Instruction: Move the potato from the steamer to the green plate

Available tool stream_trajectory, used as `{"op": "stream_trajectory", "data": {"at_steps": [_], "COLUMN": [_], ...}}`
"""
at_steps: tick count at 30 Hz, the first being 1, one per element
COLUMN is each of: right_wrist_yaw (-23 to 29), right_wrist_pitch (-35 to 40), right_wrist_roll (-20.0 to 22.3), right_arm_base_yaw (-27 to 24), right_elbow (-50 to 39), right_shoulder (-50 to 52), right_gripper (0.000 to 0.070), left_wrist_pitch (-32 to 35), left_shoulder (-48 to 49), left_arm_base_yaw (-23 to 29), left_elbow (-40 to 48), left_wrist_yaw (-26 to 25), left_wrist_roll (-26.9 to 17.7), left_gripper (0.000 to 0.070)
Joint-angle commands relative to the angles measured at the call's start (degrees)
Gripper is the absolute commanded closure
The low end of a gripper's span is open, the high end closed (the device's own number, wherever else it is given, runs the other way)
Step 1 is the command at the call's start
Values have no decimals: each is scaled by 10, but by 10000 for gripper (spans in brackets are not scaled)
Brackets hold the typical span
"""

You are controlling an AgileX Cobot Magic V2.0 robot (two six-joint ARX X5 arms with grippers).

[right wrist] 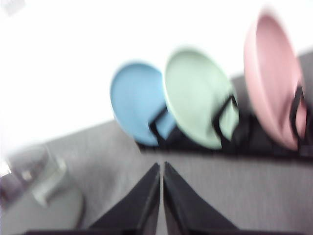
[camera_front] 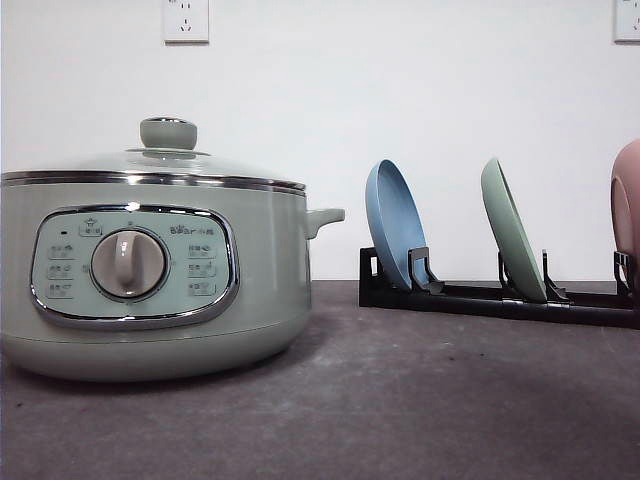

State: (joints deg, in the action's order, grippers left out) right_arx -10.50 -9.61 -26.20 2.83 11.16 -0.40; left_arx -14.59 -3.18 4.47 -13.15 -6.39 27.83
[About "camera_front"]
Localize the glass steamer lid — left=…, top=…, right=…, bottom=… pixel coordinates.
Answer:
left=1, top=117, right=307, bottom=193

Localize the green plate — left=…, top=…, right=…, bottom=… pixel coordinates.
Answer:
left=481, top=158, right=547, bottom=302

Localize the blue plate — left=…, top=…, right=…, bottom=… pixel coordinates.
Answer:
left=365, top=159, right=427, bottom=289

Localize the green electric steamer pot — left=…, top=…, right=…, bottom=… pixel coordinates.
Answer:
left=1, top=181, right=346, bottom=382

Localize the pink plate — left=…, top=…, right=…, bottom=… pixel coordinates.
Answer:
left=610, top=139, right=640, bottom=298

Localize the black dish rack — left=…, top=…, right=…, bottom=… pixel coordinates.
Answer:
left=359, top=246, right=640, bottom=328

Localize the white wall socket left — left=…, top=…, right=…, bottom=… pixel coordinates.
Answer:
left=163, top=0, right=209, bottom=47

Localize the white wall socket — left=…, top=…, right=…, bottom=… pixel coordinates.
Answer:
left=163, top=0, right=209, bottom=47
left=609, top=0, right=640, bottom=47

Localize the white wall socket right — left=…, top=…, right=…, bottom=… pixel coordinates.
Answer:
left=609, top=0, right=640, bottom=47

